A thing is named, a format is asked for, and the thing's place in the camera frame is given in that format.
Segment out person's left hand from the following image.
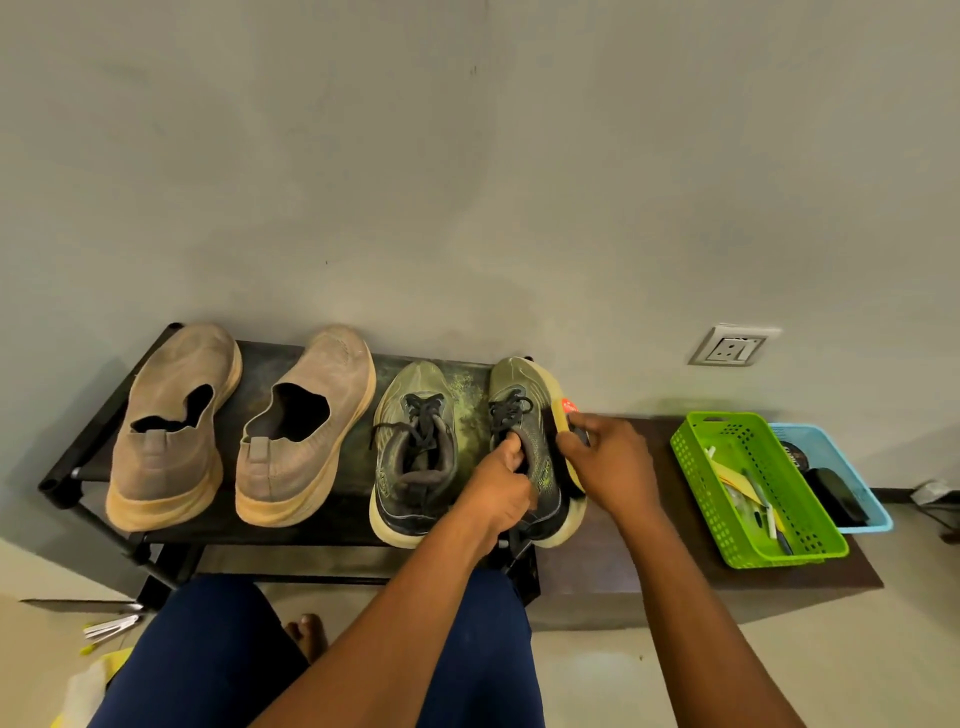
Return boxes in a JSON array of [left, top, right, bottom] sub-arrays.
[[455, 432, 535, 556]]

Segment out person's right hand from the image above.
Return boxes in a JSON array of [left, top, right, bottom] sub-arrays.
[[554, 412, 663, 526]]

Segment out yellow-edged shoe shine sponge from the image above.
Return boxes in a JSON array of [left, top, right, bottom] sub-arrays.
[[551, 395, 590, 498]]

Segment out green sneaker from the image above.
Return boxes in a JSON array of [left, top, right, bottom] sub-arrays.
[[368, 360, 460, 550], [487, 356, 589, 550]]

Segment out yellow sticky note pad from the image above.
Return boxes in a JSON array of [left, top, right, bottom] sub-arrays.
[[708, 458, 759, 500]]

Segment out beige suede shoe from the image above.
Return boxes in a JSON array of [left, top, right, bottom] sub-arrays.
[[234, 323, 378, 529], [104, 322, 244, 534]]

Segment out person's right forearm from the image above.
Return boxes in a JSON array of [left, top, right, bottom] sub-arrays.
[[622, 506, 808, 728]]

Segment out person's left forearm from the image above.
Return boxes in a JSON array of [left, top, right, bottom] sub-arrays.
[[251, 524, 519, 728]]

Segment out dark brown low bench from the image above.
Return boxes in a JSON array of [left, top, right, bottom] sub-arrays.
[[528, 416, 885, 631]]

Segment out person's left foot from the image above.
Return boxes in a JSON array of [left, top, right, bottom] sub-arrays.
[[284, 613, 330, 665]]

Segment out green plastic basket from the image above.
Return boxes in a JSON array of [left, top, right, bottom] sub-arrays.
[[669, 410, 850, 570]]

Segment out light blue plastic basket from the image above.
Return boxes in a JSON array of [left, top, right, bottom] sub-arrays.
[[768, 423, 895, 535]]

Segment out black metal shoe rack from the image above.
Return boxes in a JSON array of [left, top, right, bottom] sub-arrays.
[[38, 322, 543, 610]]

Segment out dark blue trousers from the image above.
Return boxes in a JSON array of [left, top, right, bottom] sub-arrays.
[[88, 566, 547, 728]]

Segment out white wall socket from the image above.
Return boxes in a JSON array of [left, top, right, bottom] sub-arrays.
[[688, 323, 783, 369]]

